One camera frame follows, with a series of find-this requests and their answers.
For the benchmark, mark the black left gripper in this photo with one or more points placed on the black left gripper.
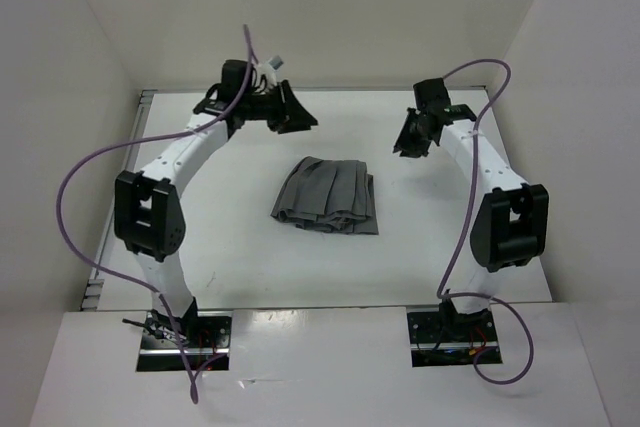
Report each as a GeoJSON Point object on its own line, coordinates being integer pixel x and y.
{"type": "Point", "coordinates": [291, 116]}

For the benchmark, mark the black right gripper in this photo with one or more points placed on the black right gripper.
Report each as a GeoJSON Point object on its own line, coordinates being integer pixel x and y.
{"type": "Point", "coordinates": [403, 138]}

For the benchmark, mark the grey pleated skirt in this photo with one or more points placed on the grey pleated skirt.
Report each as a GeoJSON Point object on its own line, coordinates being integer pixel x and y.
{"type": "Point", "coordinates": [328, 196]}

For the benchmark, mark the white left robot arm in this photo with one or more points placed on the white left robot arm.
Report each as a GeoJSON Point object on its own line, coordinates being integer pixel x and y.
{"type": "Point", "coordinates": [148, 216]}

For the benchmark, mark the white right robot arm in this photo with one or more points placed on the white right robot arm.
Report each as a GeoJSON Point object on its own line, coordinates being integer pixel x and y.
{"type": "Point", "coordinates": [507, 226]}

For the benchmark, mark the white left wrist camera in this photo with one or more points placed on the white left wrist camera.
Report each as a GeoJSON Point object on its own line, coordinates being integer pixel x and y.
{"type": "Point", "coordinates": [268, 70]}

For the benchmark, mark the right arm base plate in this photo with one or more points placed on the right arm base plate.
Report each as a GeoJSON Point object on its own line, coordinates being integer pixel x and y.
{"type": "Point", "coordinates": [440, 336]}

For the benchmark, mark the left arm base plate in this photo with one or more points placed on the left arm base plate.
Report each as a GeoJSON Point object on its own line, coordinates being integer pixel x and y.
{"type": "Point", "coordinates": [207, 346]}

